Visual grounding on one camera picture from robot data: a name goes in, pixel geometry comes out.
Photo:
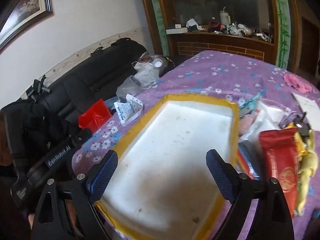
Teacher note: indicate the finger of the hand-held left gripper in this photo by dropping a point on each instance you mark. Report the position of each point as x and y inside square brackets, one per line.
[81, 136]

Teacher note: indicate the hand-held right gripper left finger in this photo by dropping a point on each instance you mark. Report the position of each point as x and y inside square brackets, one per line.
[105, 177]

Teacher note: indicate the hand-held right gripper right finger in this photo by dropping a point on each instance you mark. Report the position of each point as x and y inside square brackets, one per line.
[220, 177]

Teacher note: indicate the blue red packet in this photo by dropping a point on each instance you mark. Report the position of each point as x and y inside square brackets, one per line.
[246, 162]

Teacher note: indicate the white foam box yellow tape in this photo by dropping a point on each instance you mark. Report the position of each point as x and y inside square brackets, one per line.
[175, 155]

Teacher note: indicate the red snack packet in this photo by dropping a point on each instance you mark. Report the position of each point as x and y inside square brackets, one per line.
[282, 160]

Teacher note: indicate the yellow packet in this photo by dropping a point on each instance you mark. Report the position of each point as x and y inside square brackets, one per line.
[306, 177]

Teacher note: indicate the red plastic bag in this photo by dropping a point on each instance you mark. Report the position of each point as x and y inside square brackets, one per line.
[95, 116]

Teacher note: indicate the black backpack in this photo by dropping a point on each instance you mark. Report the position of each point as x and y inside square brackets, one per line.
[32, 125]

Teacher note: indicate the white blue-print sachet strip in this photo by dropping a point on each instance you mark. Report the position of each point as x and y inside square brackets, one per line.
[127, 110]

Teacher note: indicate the black leather sofa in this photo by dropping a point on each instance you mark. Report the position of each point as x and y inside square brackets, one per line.
[87, 80]

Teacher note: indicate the black metal clamp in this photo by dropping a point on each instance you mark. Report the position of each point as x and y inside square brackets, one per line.
[37, 87]

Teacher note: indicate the white packet red print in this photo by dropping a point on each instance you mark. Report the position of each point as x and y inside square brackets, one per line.
[267, 122]

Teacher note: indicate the teal tissue packet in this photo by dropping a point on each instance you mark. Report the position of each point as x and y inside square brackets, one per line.
[247, 105]

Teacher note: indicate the clear plastic bag pile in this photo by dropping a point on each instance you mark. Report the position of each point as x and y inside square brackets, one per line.
[145, 75]

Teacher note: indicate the purple floral tablecloth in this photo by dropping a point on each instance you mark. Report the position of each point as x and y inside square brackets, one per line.
[225, 75]

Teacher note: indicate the white paper sheet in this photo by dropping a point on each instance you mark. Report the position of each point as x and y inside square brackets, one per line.
[310, 105]

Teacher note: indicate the pink cloth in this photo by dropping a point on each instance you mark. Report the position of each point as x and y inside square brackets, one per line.
[297, 82]

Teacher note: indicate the wooden cabinet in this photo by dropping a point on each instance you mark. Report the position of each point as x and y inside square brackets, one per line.
[220, 46]

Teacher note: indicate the flat white box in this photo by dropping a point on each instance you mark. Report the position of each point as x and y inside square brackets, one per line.
[176, 30]

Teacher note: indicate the pile of cabinet clutter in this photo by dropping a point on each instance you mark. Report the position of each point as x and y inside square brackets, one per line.
[237, 30]

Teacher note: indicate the tissue box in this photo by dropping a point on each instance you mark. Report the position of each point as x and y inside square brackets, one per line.
[192, 25]

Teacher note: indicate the white bottle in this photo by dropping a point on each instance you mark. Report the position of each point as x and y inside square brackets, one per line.
[225, 17]

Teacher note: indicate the brown wooden door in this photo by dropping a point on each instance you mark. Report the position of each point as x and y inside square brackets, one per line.
[310, 42]

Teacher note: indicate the framed wall picture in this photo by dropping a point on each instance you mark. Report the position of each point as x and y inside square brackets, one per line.
[27, 2]

